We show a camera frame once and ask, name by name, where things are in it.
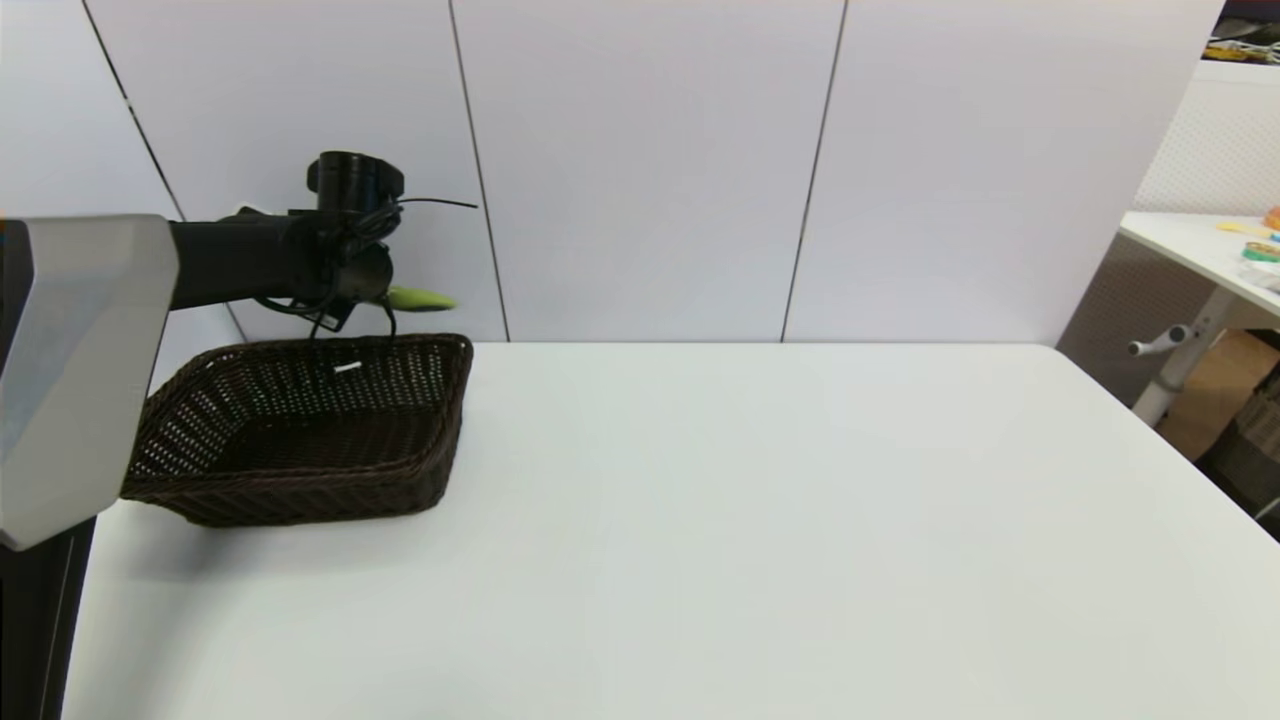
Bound grey brush with green handle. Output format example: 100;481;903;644
385;287;459;314

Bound dark brown wicker basket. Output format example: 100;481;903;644
120;335;475;529

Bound grey perforated panel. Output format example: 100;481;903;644
1055;235;1216;406

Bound white side table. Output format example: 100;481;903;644
1117;212;1280;429

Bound brown cardboard box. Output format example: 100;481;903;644
1158;330;1280;463

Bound white perforated partition panel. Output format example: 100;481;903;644
1130;60;1280;216

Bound yellow and black clutter pile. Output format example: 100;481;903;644
1205;0;1280;66

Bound black camera cable white label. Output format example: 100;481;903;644
255;288;401;377

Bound grey table crank handle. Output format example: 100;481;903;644
1127;325;1198;359

